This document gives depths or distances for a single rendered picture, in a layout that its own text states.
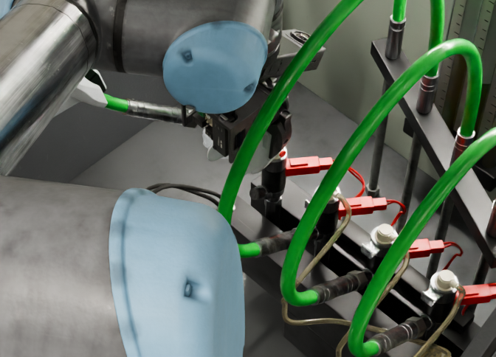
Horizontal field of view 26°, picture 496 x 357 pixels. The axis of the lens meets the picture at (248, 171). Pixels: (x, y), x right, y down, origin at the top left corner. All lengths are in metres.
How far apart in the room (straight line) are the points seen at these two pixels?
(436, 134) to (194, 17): 0.45
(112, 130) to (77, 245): 1.04
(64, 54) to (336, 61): 0.79
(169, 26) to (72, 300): 0.41
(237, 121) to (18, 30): 0.32
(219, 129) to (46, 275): 0.58
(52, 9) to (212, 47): 0.12
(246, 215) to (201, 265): 0.80
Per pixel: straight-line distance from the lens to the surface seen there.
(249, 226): 1.27
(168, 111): 1.19
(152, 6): 0.85
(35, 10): 0.80
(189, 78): 0.83
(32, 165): 1.44
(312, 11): 1.50
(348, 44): 1.48
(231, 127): 1.02
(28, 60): 0.73
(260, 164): 1.14
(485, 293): 1.14
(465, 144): 1.14
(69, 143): 1.46
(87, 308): 0.47
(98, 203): 0.49
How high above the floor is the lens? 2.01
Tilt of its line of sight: 52 degrees down
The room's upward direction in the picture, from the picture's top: straight up
